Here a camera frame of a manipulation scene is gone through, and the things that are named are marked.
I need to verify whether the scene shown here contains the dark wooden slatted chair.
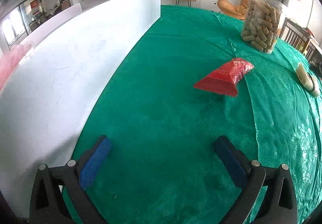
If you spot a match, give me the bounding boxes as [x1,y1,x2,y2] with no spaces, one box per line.
[278,18,322,64]

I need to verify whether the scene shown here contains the white partition board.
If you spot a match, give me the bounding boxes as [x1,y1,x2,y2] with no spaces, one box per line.
[0,0,161,219]

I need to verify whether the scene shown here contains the red window sign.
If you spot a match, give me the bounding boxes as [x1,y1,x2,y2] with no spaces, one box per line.
[30,0,40,16]

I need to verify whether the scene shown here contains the clear snack jar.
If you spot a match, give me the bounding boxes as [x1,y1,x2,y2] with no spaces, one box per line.
[241,0,287,55]

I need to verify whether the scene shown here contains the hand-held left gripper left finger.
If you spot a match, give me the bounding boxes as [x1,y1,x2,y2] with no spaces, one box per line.
[30,135,112,224]

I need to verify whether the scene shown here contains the white television cabinet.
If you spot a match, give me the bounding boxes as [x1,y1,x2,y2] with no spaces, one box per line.
[160,0,219,12]

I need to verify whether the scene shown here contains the glass balcony door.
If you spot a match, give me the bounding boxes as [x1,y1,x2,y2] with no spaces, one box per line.
[0,0,43,51]

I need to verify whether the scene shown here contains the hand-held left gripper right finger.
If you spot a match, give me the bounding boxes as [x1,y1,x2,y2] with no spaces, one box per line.
[214,135,298,224]

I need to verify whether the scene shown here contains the orange lounge chair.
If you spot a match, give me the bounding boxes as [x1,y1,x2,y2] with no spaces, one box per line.
[217,0,249,21]

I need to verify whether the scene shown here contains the cream plastic object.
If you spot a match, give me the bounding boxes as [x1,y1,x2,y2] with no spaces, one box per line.
[295,63,320,97]

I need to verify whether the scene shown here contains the green tablecloth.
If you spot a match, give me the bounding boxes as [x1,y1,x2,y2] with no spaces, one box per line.
[62,5,322,224]

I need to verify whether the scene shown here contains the pink mesh bath pouf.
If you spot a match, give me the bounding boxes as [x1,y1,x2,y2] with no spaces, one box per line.
[0,41,36,90]

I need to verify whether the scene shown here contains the red foil packet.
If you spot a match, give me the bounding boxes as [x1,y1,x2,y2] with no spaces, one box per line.
[193,58,254,98]

